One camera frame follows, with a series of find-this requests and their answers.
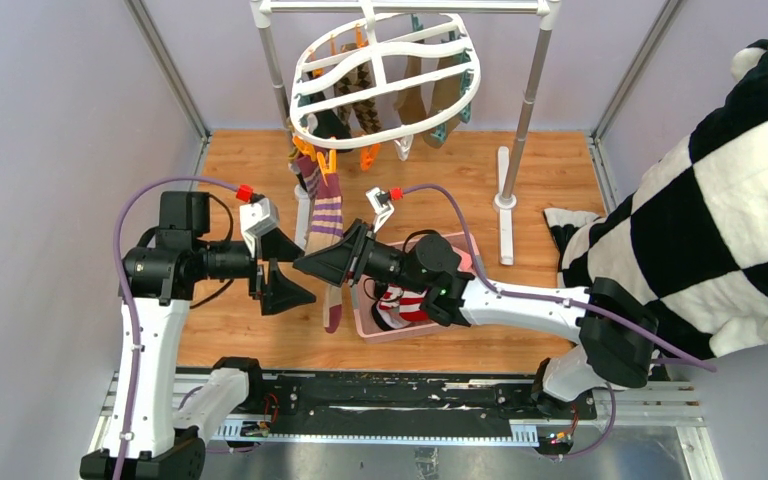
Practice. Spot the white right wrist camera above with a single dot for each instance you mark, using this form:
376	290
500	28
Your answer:
381	202

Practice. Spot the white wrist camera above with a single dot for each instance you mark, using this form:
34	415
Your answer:
256	220
381	202

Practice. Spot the black white checkered blanket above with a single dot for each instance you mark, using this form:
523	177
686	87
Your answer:
691	242

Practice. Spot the beige purple striped sock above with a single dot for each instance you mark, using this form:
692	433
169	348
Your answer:
325	230
308	173

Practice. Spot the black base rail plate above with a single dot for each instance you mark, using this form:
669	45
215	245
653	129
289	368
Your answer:
400	406

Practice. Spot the white oval clip hanger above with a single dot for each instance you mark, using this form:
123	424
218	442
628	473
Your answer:
385	41

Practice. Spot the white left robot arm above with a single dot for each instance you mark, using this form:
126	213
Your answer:
149	436

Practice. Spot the tan sock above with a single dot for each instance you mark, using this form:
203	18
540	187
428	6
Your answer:
409	103
445	93

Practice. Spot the red white striped sock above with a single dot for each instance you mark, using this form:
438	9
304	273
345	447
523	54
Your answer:
385	310
410	309

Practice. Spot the white metal drying rack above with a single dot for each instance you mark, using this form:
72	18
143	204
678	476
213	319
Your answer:
508	158

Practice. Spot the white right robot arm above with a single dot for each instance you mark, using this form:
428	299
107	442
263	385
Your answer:
612	334

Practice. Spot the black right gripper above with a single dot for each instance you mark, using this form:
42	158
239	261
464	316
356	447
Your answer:
342	262

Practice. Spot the brown argyle sock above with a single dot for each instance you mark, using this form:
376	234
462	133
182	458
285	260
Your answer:
365	111

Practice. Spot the black sock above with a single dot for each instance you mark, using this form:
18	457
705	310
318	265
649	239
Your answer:
329	125

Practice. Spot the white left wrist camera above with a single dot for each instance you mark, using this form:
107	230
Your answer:
256	220

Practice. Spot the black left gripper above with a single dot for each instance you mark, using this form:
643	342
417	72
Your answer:
278	292

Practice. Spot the pink plastic basket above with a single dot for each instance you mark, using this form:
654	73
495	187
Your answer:
362	300

